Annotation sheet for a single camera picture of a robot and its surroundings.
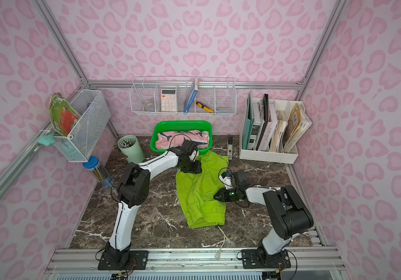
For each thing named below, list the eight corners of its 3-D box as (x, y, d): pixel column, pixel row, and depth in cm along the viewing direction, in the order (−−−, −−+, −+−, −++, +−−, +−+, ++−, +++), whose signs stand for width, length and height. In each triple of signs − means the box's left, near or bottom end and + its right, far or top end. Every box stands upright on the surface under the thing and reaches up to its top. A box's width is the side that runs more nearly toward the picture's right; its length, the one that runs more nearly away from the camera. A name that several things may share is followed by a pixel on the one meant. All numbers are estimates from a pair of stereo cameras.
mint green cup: (126, 163, 106) (115, 146, 94) (131, 150, 113) (121, 132, 100) (142, 163, 106) (133, 145, 94) (146, 150, 113) (138, 132, 100)
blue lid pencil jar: (105, 189, 97) (83, 166, 80) (103, 183, 100) (81, 160, 82) (115, 184, 99) (95, 160, 82) (112, 178, 102) (93, 154, 84)
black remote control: (228, 160, 109) (228, 155, 105) (228, 140, 119) (228, 136, 116) (232, 160, 109) (233, 155, 105) (231, 141, 119) (232, 136, 116)
